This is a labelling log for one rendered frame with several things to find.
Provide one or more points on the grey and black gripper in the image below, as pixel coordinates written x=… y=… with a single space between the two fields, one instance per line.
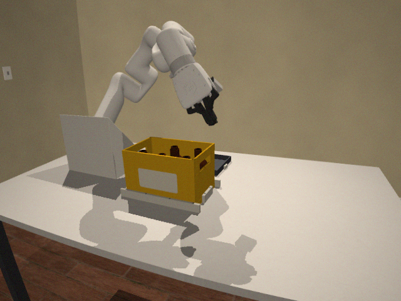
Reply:
x=193 y=86

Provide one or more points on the yellow crate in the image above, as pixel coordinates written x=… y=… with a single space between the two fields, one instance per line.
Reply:
x=171 y=177

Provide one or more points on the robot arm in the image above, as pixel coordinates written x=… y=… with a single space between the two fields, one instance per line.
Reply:
x=170 y=51

